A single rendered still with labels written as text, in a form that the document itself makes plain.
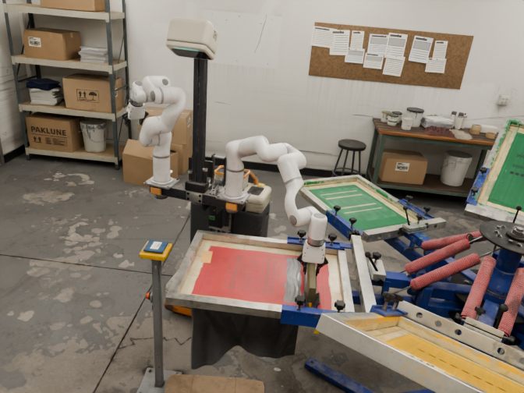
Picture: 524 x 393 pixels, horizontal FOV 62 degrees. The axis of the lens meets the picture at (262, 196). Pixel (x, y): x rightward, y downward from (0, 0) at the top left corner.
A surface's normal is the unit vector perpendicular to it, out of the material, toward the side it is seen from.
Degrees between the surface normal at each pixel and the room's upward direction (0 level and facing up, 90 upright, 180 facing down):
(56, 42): 90
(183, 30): 64
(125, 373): 0
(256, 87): 90
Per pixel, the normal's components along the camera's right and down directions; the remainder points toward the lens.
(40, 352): 0.08, -0.90
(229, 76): -0.09, 0.41
